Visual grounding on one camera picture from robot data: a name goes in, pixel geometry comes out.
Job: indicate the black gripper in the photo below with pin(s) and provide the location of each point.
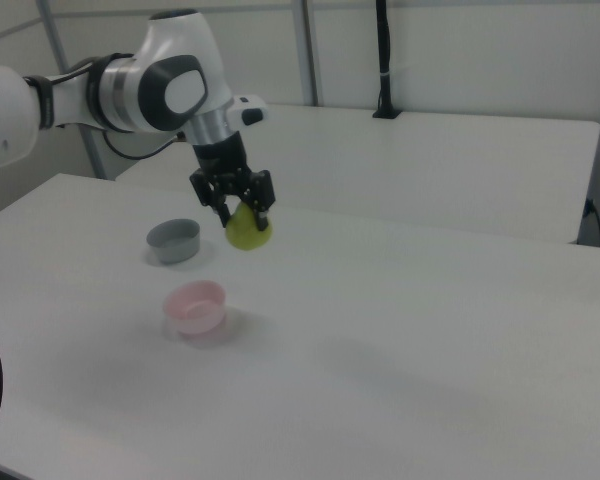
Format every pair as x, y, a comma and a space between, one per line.
222, 155

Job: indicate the grey bowl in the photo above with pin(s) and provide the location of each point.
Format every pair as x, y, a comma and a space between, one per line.
174, 242

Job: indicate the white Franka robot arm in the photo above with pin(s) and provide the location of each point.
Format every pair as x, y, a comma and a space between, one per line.
170, 90

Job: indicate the pink bowl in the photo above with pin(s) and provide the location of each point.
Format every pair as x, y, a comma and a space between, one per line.
195, 310

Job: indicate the green pear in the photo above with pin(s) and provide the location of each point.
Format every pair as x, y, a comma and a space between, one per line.
247, 232

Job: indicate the white table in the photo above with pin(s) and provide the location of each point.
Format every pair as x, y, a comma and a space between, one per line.
405, 170

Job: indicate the black pole with base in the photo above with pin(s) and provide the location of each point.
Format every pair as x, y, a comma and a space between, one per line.
384, 55

